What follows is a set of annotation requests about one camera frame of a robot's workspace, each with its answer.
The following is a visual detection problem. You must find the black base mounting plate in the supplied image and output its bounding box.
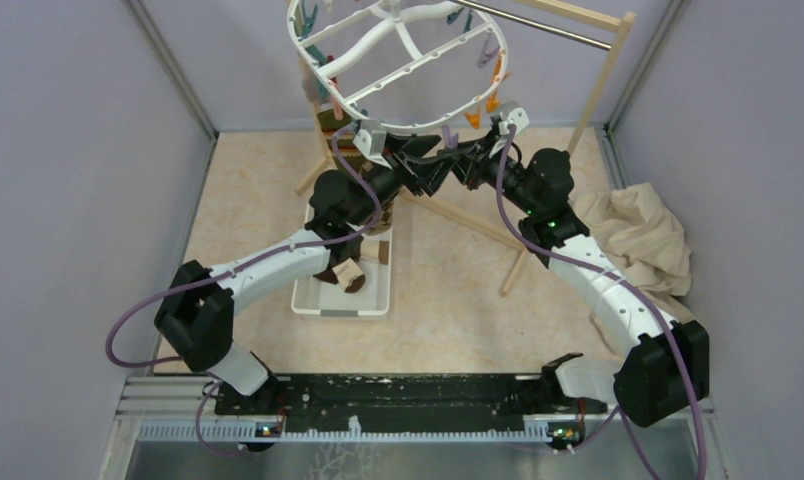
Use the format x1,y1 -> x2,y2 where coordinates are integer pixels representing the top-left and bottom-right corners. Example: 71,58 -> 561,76
214,373 -> 608,448

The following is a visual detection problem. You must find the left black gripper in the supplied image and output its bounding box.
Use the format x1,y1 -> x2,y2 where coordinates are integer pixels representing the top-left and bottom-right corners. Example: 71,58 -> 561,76
347,131 -> 459,226

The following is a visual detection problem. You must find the beige crumpled cloth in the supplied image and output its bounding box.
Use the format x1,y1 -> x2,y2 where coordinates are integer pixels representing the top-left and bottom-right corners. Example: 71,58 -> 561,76
572,183 -> 695,323

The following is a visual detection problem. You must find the wrist white camera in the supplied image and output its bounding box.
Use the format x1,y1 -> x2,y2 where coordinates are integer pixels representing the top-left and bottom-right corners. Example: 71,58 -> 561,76
353,120 -> 390,168
491,101 -> 530,136

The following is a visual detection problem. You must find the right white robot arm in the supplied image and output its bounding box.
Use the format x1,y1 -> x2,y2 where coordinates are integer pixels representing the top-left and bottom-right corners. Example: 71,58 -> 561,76
436,129 -> 709,427

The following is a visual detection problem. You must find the white round clip hanger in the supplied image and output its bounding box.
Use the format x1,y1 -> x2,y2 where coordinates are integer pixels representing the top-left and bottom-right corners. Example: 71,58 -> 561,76
286,1 -> 512,134

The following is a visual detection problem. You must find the white plastic basket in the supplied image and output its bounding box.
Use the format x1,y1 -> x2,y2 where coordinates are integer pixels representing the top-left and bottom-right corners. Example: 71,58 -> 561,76
290,228 -> 393,321

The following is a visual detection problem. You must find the metal hanging rod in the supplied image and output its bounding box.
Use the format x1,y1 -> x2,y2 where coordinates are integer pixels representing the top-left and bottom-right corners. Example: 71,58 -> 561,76
451,0 -> 612,52

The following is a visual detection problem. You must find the white slotted cable duct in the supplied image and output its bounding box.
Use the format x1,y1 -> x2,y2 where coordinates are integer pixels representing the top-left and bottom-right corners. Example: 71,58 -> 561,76
137,417 -> 552,443

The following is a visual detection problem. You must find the beige brown sock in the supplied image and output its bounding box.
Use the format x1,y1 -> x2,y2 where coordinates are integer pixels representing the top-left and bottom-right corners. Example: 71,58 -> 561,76
329,240 -> 391,293

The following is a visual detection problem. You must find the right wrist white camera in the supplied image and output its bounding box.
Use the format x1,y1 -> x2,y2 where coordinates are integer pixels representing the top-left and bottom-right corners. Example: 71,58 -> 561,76
491,101 -> 530,136

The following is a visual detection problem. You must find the brown checkered sock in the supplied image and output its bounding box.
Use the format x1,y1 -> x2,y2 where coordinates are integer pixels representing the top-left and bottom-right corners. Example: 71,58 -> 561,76
371,201 -> 394,235

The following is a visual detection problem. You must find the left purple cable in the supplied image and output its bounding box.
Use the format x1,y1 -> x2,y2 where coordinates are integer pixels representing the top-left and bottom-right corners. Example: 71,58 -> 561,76
103,125 -> 383,460

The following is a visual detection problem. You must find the wooden drying rack frame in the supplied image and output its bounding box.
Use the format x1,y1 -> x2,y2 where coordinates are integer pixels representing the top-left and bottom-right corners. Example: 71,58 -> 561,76
289,0 -> 638,297

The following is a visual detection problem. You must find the purple cable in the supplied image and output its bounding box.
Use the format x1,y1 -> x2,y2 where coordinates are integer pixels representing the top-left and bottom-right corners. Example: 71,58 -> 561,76
494,124 -> 709,480
103,125 -> 383,460

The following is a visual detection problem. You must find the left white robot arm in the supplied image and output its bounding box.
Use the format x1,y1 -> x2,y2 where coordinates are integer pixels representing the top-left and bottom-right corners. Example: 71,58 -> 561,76
154,135 -> 446,414

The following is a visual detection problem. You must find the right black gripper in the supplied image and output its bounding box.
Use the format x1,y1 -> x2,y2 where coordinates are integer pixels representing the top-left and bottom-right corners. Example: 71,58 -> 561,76
443,129 -> 538,216

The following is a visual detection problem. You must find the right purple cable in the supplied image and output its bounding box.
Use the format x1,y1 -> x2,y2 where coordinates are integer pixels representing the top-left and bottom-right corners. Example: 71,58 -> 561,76
494,124 -> 709,480

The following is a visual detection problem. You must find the grey sock on hanger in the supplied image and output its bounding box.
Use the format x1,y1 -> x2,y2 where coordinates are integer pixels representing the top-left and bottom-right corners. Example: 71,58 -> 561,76
301,74 -> 321,104

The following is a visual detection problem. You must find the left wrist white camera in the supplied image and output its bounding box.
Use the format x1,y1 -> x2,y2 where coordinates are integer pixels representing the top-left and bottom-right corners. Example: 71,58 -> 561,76
353,120 -> 390,168

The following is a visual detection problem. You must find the orange green sock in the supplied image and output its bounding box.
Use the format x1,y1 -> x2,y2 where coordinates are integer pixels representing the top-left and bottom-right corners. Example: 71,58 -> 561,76
315,109 -> 367,170

